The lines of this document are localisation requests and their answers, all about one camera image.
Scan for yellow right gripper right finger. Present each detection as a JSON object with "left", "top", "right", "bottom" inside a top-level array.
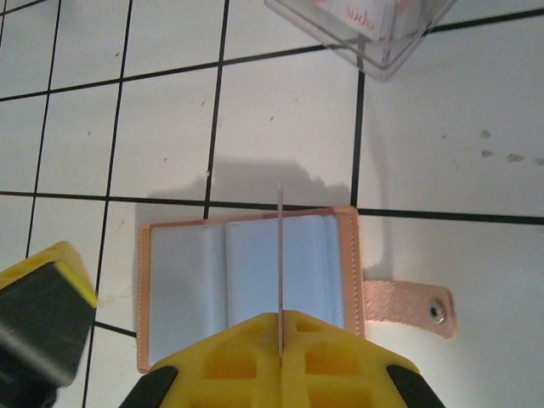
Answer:
[{"left": 280, "top": 309, "right": 443, "bottom": 408}]

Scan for pink leather card holder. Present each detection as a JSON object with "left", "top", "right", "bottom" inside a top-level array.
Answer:
[{"left": 134, "top": 206, "right": 460, "bottom": 375}]

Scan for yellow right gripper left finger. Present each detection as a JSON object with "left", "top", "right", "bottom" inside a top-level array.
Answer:
[{"left": 121, "top": 312, "right": 282, "bottom": 408}]

